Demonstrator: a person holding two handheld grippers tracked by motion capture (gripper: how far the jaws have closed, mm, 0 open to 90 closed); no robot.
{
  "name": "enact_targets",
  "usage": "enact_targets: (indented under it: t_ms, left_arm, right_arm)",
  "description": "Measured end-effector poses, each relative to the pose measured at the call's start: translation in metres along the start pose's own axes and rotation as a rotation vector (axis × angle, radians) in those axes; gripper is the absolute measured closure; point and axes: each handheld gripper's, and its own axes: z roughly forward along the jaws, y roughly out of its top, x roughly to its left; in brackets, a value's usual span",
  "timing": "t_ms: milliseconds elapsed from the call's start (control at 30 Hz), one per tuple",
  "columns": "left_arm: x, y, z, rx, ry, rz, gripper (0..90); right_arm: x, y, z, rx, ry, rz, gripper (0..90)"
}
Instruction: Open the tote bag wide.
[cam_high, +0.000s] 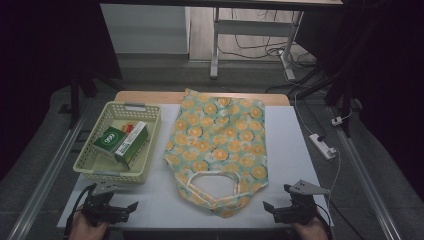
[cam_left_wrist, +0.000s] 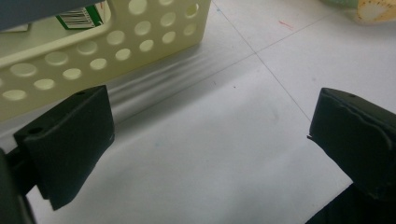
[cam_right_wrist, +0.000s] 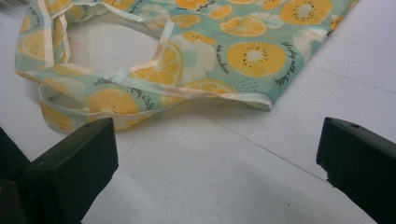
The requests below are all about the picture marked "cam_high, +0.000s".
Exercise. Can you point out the white-framed desk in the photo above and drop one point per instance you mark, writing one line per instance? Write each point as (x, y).
(253, 27)

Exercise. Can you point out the person's left hand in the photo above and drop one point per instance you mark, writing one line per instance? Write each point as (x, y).
(87, 230)

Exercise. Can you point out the pale yellow plastic basket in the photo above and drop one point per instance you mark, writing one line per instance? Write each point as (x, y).
(100, 163)

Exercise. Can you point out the metal floor rail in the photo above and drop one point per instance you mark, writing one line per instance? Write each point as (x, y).
(50, 173)
(363, 180)

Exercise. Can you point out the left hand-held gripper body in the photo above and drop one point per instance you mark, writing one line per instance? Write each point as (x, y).
(100, 208)

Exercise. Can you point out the small square green box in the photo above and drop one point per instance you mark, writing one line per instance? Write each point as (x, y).
(109, 140)

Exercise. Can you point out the long green and white box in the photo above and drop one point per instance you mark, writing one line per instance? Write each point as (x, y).
(132, 143)

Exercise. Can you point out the white cabinet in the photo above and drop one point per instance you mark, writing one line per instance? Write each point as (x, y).
(143, 30)

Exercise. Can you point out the black metal stand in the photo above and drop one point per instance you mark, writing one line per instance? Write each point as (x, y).
(346, 106)
(75, 100)

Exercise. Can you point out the person's right hand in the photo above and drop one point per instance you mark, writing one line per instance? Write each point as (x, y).
(310, 231)

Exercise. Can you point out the orange-print fabric shopping bag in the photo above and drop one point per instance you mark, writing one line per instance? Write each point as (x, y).
(216, 140)

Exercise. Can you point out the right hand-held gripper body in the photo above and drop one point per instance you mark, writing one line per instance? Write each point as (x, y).
(300, 208)

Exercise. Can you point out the white table mat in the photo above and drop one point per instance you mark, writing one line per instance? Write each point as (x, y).
(293, 160)

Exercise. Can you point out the dark curtain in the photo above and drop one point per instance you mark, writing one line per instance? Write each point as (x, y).
(386, 66)
(40, 66)

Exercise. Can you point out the small white adapter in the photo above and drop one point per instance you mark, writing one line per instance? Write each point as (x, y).
(336, 121)

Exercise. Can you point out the small red and orange box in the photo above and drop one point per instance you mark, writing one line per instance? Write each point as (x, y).
(128, 127)

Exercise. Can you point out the white power strip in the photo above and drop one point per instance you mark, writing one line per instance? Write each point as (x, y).
(321, 146)

